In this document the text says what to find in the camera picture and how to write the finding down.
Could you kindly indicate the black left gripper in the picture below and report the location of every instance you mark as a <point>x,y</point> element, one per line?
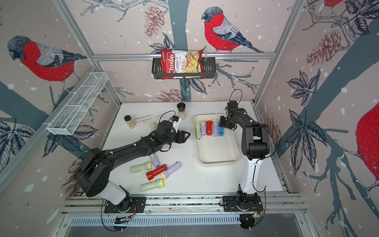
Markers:
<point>181,134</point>

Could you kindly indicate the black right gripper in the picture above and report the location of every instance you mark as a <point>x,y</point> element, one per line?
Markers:
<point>221,123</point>

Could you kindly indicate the blue flashlight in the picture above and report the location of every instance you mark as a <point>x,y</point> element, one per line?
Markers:
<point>221,131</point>

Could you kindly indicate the purple flashlight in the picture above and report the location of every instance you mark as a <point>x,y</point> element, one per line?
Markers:
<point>215,128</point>
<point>203,127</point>
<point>168,172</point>
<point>155,161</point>

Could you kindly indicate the red flashlight white cap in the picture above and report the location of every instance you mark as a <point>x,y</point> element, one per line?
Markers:
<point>209,124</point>

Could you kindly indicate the green flashlight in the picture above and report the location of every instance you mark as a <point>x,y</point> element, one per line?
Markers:
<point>153,126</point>
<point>198,133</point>
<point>142,167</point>
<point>158,184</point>

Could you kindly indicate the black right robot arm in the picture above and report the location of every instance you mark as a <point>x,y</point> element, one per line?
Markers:
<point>254,142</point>

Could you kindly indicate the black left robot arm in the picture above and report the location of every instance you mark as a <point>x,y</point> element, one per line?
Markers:
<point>93,173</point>

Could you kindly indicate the cream plastic storage tray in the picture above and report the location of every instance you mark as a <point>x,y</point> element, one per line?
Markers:
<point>216,151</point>

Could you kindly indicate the glass grinder with black cap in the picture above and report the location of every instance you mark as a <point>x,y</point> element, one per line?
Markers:
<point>181,110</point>

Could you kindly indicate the red flashlight lower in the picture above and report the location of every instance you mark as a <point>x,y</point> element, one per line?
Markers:
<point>153,173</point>

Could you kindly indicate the green flashlight front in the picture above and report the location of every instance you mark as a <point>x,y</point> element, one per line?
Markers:
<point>158,184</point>

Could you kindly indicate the small jar with black lid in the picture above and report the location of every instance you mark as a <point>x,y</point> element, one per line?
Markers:
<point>128,119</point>

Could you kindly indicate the red cassava chips bag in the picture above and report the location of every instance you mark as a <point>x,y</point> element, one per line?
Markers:
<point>181,61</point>

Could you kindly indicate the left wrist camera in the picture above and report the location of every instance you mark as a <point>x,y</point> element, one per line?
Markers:
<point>176,120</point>

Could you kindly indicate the black wall basket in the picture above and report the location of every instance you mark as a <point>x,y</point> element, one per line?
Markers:
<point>208,65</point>

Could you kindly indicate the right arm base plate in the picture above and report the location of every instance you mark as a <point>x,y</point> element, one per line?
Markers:
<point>252,203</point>

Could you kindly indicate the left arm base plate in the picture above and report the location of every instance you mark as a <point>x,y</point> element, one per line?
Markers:
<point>129,205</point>

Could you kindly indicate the white wire mesh basket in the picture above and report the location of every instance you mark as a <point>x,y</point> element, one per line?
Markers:
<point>79,102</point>

